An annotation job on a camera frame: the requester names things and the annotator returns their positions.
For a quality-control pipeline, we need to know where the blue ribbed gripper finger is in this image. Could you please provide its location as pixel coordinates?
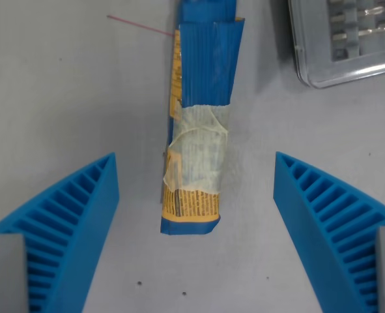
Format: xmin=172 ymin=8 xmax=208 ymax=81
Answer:
xmin=273 ymin=151 xmax=385 ymax=313
xmin=0 ymin=153 xmax=121 ymax=313

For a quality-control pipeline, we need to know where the blue bag with masking tape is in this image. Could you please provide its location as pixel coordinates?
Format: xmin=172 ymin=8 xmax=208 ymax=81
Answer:
xmin=159 ymin=0 xmax=246 ymax=236

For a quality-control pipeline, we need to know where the clear plastic bit case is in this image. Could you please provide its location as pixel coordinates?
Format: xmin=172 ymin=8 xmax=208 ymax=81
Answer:
xmin=286 ymin=0 xmax=385 ymax=90

